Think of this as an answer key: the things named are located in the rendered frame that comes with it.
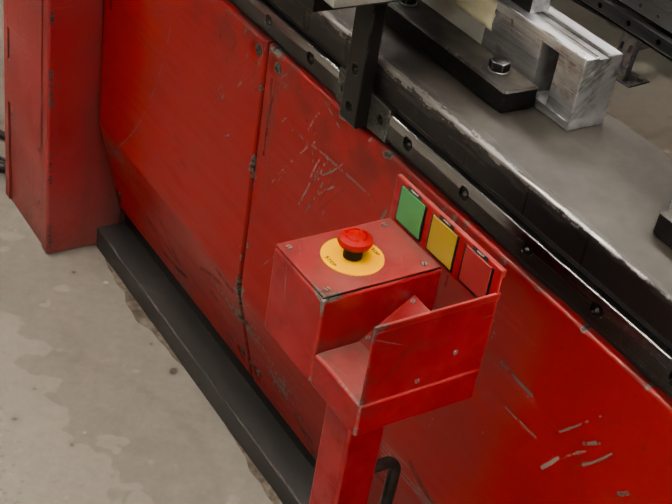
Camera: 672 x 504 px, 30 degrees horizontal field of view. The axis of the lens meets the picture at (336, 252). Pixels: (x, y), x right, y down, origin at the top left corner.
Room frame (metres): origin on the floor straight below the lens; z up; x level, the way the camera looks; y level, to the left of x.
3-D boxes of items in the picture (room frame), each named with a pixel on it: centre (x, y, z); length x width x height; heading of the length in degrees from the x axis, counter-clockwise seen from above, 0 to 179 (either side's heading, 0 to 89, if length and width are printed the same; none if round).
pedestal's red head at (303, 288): (1.11, -0.06, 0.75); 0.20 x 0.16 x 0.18; 37
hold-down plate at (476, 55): (1.49, -0.10, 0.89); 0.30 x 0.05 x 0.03; 37
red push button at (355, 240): (1.14, -0.02, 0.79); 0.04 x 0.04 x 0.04
